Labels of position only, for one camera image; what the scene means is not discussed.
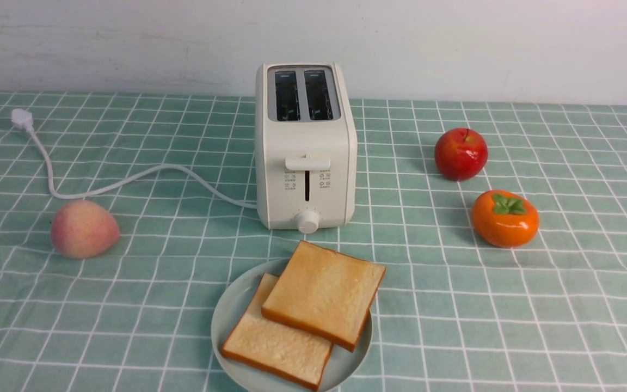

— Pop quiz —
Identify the toast slice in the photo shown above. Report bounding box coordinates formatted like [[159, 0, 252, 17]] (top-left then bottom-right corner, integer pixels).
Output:
[[261, 241, 386, 352], [219, 273, 333, 391]]

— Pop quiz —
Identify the white two-slot toaster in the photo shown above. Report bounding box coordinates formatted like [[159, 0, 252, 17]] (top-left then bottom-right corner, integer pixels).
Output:
[[254, 63, 358, 234]]

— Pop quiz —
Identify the light green round plate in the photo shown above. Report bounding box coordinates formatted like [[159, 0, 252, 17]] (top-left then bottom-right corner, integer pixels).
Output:
[[211, 259, 376, 391]]

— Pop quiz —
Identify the red apple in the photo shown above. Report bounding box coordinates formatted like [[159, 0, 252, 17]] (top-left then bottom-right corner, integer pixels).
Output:
[[434, 127, 489, 181]]

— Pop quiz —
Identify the orange persimmon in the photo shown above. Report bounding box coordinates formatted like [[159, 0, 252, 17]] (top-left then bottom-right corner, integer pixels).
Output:
[[471, 189, 540, 248]]

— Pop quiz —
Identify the green checkered tablecloth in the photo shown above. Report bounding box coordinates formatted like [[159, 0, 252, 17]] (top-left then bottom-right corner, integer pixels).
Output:
[[0, 91, 627, 391]]

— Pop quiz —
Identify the pink peach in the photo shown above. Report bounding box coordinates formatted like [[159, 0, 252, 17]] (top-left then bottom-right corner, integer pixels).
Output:
[[50, 199, 120, 260]]

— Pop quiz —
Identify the white toaster power cord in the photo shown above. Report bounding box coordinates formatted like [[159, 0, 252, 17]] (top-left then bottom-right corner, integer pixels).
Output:
[[10, 108, 258, 210]]

